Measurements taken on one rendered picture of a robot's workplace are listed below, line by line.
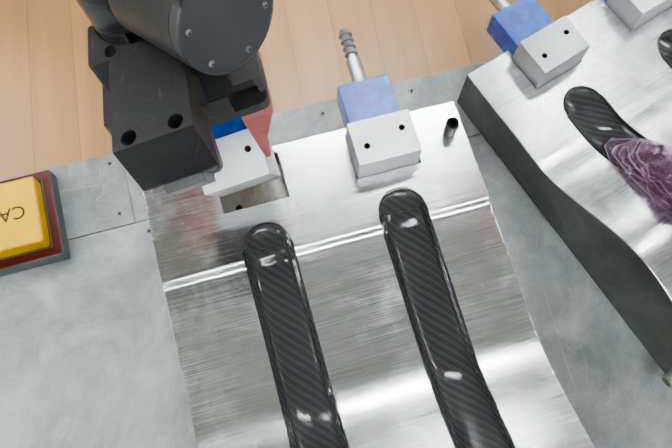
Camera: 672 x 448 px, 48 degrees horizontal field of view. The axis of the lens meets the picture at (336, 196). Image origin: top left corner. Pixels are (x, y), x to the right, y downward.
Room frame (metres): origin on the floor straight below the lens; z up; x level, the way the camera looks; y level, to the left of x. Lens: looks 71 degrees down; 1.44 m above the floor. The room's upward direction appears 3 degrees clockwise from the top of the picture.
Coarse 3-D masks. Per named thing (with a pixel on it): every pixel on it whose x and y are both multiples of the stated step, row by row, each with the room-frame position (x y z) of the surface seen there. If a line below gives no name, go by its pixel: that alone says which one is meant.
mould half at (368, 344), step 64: (192, 192) 0.19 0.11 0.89; (320, 192) 0.19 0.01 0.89; (384, 192) 0.20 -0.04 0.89; (448, 192) 0.20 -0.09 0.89; (192, 256) 0.14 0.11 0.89; (320, 256) 0.14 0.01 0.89; (384, 256) 0.14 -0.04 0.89; (448, 256) 0.15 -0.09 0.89; (192, 320) 0.09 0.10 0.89; (256, 320) 0.09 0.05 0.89; (320, 320) 0.09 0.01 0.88; (384, 320) 0.10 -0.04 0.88; (512, 320) 0.10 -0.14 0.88; (192, 384) 0.04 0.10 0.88; (256, 384) 0.04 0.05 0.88; (384, 384) 0.05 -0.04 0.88; (512, 384) 0.05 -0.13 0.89
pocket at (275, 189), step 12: (276, 156) 0.22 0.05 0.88; (276, 180) 0.21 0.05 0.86; (240, 192) 0.20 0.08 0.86; (252, 192) 0.20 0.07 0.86; (264, 192) 0.20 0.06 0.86; (276, 192) 0.20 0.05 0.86; (288, 192) 0.19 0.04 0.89; (228, 204) 0.19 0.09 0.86; (240, 204) 0.19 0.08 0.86; (252, 204) 0.19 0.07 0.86
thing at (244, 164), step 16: (224, 128) 0.22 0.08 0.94; (240, 128) 0.22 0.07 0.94; (224, 144) 0.20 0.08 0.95; (240, 144) 0.20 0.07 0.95; (256, 144) 0.21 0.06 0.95; (224, 160) 0.19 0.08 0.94; (240, 160) 0.19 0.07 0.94; (256, 160) 0.19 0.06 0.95; (272, 160) 0.21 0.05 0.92; (224, 176) 0.18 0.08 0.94; (240, 176) 0.18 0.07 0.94; (256, 176) 0.18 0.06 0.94; (272, 176) 0.19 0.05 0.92; (208, 192) 0.17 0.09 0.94; (224, 192) 0.18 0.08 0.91
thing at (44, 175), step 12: (12, 180) 0.21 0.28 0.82; (48, 180) 0.21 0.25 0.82; (48, 192) 0.20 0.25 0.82; (48, 204) 0.19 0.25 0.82; (48, 216) 0.18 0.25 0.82; (60, 240) 0.16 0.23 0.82; (36, 252) 0.15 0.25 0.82; (48, 252) 0.15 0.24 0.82; (60, 252) 0.15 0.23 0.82; (0, 264) 0.14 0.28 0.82; (12, 264) 0.14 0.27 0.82
